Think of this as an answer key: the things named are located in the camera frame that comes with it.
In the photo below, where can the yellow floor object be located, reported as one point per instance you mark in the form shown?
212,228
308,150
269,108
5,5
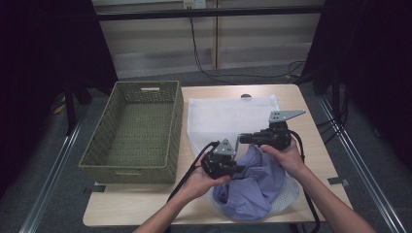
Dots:
59,108

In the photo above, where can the white mesh laundry bag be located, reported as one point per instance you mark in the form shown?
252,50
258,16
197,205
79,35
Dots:
223,116

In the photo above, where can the white wall socket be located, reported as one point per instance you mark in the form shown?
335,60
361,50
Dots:
194,4

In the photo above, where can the person's left hand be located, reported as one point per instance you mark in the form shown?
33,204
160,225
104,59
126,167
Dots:
196,184

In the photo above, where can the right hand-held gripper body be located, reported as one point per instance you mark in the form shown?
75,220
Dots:
278,137

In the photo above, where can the dark round table grommet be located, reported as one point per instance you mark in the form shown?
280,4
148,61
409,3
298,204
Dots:
246,95

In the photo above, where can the black tape mark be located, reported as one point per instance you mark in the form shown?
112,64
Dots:
338,181

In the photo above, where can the dark curtain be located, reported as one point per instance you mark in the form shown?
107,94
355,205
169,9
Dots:
375,64
39,64

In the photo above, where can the metal floor rail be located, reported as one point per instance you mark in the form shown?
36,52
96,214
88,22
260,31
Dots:
362,155
48,181

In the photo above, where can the black horizontal bar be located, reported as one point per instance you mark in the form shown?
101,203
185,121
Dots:
210,13

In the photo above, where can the green woven basket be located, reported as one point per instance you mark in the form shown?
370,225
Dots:
139,136

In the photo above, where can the purple shirt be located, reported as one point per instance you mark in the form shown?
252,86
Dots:
252,191

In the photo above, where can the person's right hand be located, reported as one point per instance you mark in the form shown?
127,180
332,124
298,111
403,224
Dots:
288,158

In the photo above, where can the black metal stand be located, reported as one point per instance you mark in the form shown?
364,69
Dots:
335,93
69,106

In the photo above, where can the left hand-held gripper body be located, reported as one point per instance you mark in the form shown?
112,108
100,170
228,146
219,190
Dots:
218,161

